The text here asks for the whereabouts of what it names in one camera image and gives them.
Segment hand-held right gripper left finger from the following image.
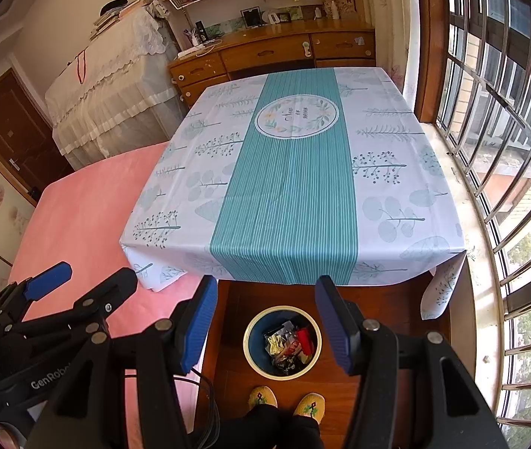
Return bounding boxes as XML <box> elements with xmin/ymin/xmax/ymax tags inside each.
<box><xmin>24</xmin><ymin>275</ymin><xmax>218</xmax><ymax>449</ymax></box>

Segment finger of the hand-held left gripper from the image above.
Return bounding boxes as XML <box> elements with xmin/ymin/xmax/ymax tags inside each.
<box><xmin>21</xmin><ymin>268</ymin><xmax>138</xmax><ymax>340</ymax></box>
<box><xmin>0</xmin><ymin>263</ymin><xmax>73</xmax><ymax>337</ymax></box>

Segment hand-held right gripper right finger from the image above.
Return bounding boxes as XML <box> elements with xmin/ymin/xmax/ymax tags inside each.
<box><xmin>315</xmin><ymin>275</ymin><xmax>505</xmax><ymax>449</ymax></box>

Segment blue round waste bin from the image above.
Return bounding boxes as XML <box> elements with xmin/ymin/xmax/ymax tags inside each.
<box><xmin>243</xmin><ymin>306</ymin><xmax>322</xmax><ymax>379</ymax></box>

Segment pink bed sheet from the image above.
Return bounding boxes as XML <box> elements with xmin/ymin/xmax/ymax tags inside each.
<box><xmin>8</xmin><ymin>141</ymin><xmax>215</xmax><ymax>449</ymax></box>

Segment yellow knit slipper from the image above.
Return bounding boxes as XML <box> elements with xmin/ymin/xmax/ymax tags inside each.
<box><xmin>248</xmin><ymin>386</ymin><xmax>279</xmax><ymax>409</ymax></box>
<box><xmin>292</xmin><ymin>393</ymin><xmax>326</xmax><ymax>419</ymax></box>

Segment person's black pants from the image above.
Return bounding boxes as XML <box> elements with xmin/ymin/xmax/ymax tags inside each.
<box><xmin>219</xmin><ymin>402</ymin><xmax>325</xmax><ymax>449</ymax></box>

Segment brown wooden door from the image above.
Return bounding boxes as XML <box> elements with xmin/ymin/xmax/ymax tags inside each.
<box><xmin>0</xmin><ymin>68</ymin><xmax>75</xmax><ymax>207</ymax></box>

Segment metal window grille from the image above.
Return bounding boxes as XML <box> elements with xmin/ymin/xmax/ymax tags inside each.
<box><xmin>434</xmin><ymin>0</ymin><xmax>531</xmax><ymax>449</ymax></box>

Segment lace-covered furniture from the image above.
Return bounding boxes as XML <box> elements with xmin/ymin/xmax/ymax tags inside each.
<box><xmin>45</xmin><ymin>0</ymin><xmax>189</xmax><ymax>171</ymax></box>

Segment white power strip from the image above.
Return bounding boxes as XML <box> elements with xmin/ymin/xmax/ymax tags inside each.
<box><xmin>177</xmin><ymin>41</ymin><xmax>222</xmax><ymax>59</ymax></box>

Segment stack of books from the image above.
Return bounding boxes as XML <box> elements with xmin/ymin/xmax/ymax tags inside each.
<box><xmin>90</xmin><ymin>0</ymin><xmax>154</xmax><ymax>40</ymax></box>

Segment wooden desk with drawers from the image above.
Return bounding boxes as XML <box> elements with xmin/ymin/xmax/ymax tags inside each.
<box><xmin>168</xmin><ymin>21</ymin><xmax>377</xmax><ymax>108</ymax></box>

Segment black cable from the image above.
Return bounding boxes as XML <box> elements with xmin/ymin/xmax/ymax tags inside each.
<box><xmin>125</xmin><ymin>367</ymin><xmax>222</xmax><ymax>449</ymax></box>

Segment black photo frame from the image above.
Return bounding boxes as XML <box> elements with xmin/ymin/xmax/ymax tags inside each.
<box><xmin>241</xmin><ymin>7</ymin><xmax>263</xmax><ymax>29</ymax></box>

